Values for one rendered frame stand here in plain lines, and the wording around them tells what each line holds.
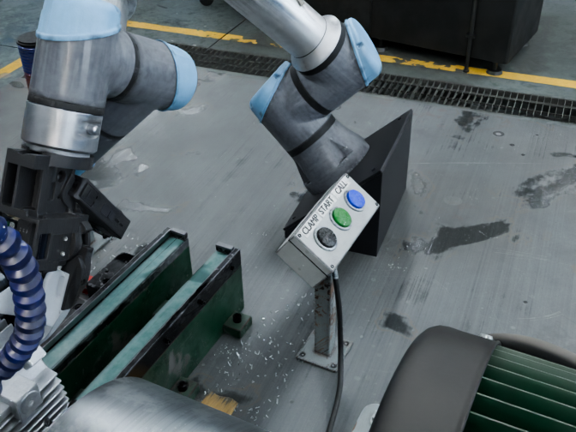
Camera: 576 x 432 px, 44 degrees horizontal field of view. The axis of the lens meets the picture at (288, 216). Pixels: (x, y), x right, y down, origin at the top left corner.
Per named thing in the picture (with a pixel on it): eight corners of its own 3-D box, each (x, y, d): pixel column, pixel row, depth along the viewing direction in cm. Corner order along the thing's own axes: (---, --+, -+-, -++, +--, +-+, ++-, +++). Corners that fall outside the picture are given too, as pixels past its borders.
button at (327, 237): (324, 256, 92) (332, 249, 91) (308, 241, 92) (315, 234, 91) (333, 243, 95) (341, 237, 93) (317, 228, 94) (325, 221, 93)
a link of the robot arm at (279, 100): (292, 137, 147) (249, 87, 144) (341, 100, 141) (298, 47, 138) (279, 160, 137) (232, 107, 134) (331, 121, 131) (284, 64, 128)
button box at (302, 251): (312, 290, 94) (334, 272, 90) (273, 253, 93) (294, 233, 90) (361, 222, 106) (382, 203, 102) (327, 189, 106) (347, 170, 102)
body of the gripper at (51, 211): (-27, 258, 70) (-8, 140, 69) (36, 250, 78) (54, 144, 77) (32, 280, 67) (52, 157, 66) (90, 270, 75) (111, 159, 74)
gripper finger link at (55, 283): (1, 353, 72) (15, 267, 70) (43, 341, 77) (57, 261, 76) (24, 363, 71) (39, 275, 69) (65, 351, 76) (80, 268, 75)
